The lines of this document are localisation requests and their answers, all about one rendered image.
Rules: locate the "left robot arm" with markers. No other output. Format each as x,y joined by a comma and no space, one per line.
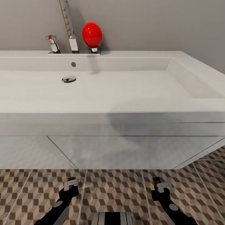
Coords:
60,209

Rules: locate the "robot trunk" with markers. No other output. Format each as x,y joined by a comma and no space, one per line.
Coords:
112,218

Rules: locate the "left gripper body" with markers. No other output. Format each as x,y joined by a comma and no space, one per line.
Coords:
72,192

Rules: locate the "furniture sink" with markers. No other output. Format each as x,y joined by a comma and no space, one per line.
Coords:
114,110

